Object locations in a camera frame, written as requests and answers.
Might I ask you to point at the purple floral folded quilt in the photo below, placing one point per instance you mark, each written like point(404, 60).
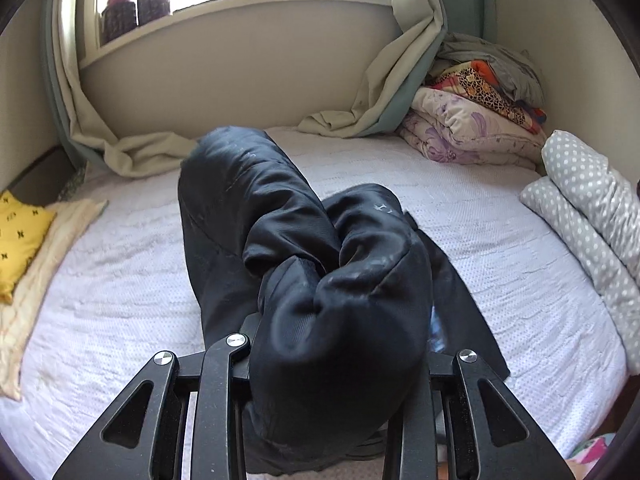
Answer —
point(460, 130)

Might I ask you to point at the orange patterned folded blanket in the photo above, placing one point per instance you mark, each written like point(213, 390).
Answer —
point(480, 85)

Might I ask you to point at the dark navy padded jacket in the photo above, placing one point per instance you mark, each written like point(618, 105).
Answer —
point(300, 285)

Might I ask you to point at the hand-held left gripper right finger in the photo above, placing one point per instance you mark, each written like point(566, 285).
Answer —
point(442, 370)

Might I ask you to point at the cream blanket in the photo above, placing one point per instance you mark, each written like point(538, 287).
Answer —
point(55, 240)

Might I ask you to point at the yellow patterned pillow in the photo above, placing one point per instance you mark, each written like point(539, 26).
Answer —
point(20, 240)

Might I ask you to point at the person's floral clothing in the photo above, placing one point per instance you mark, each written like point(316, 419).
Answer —
point(592, 455)

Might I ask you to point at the white bed sheet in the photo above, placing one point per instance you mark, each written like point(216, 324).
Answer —
point(125, 285)

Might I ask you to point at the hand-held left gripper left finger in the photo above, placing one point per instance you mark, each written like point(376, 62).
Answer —
point(240, 355)

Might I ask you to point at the grey polka dot quilt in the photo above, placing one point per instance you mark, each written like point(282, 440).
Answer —
point(590, 210)

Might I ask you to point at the beige curtain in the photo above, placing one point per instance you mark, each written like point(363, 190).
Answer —
point(75, 110)
point(400, 85)

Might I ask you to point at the grey folded cloth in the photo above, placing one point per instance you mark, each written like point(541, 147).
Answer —
point(500, 60)

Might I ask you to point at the dark jar with pink lid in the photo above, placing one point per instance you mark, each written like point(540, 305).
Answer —
point(119, 22)
point(154, 2)

